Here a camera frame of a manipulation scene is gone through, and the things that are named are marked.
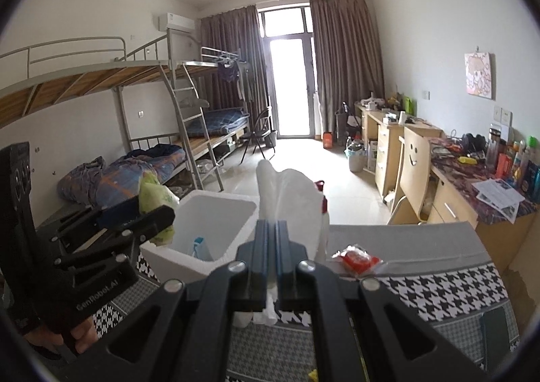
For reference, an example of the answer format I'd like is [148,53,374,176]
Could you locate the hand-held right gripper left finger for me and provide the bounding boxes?
[55,219,278,382]

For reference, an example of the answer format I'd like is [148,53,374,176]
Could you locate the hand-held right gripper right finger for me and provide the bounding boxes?
[277,222,495,382]

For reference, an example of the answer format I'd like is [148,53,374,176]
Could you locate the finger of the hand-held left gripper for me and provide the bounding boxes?
[53,205,176,270]
[57,194,144,236]

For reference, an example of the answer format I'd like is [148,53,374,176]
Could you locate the green plastic bag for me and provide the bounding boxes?
[138,171,180,247]

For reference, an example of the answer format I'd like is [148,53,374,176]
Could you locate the blue face mask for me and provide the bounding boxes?
[192,236,214,260]

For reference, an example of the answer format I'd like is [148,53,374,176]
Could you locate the white foam box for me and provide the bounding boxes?
[140,190,259,286]

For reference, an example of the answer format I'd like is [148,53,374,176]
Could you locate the white paper towel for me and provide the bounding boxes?
[234,159,328,329]

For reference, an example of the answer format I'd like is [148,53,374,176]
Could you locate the person's left hand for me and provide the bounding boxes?
[19,314,101,356]

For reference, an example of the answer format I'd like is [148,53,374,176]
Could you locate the blue patterned quilt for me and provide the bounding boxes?
[57,143,187,204]

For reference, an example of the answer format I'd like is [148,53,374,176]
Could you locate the white pump bottle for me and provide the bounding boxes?
[313,180,331,264]

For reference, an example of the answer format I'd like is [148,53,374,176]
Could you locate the red snack packet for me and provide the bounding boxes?
[331,244,391,277]

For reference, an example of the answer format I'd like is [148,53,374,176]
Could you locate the black folding chair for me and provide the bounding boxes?
[240,107,277,164]

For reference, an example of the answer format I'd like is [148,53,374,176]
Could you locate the blue checked quilt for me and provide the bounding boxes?
[186,107,250,136]

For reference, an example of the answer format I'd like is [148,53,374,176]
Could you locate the white bucket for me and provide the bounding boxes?
[345,137,368,173]

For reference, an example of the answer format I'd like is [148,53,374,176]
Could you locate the metal bunk bed with ladder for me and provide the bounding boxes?
[0,36,225,214]

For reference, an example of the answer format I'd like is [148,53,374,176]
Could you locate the wooden desk with drawers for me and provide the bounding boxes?
[354,101,444,202]

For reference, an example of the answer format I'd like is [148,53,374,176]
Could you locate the black folding trolley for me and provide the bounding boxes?
[335,102,362,142]

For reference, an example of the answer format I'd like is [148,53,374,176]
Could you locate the wooden chair with smiley face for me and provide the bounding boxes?
[387,126,432,226]

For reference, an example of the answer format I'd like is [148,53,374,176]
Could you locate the glass balcony door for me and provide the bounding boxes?
[256,6,317,140]

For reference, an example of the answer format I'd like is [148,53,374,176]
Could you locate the houndstooth tablecloth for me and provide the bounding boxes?
[90,222,522,382]

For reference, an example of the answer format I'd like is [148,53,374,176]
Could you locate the hanging dark clothes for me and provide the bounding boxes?
[217,59,254,102]

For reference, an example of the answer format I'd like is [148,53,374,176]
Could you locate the white air conditioner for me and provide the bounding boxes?
[158,12,196,33]

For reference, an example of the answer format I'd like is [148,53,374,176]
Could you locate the brown curtain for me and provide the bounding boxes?
[309,0,386,136]
[199,5,271,134]

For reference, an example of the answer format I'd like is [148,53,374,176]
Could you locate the wooden desk with patterned cover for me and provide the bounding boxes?
[426,137,540,274]

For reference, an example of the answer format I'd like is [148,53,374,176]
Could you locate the printed papers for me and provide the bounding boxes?
[471,178,526,225]

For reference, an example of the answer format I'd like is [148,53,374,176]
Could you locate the black headphones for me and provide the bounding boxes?
[461,133,488,153]

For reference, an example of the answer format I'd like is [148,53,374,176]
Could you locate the black phone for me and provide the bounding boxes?
[481,306,514,368]

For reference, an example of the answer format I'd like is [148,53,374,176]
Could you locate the cluster of toiletry bottles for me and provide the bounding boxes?
[487,124,540,193]

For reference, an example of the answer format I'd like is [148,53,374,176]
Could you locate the pink wall poster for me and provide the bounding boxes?
[464,52,494,100]

